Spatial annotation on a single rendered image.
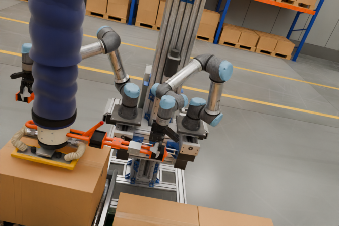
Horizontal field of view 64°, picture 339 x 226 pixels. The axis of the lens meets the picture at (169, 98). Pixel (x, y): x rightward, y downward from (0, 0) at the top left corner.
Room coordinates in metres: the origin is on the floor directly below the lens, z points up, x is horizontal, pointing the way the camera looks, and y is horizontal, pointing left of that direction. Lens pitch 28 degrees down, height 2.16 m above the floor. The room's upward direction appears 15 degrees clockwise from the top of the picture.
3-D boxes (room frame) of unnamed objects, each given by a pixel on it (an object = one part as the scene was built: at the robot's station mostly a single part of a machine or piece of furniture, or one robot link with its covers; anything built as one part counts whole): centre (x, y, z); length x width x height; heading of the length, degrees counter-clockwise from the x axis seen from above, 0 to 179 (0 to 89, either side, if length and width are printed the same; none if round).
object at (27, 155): (1.11, 0.58, 1.05); 0.34 x 0.10 x 0.05; 93
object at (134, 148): (1.23, 0.12, 1.15); 0.07 x 0.07 x 0.04; 3
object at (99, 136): (1.22, 0.34, 1.15); 0.10 x 0.08 x 0.06; 3
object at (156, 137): (1.24, 0.01, 1.30); 0.09 x 0.08 x 0.12; 93
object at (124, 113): (1.73, 0.28, 1.09); 0.15 x 0.15 x 0.10
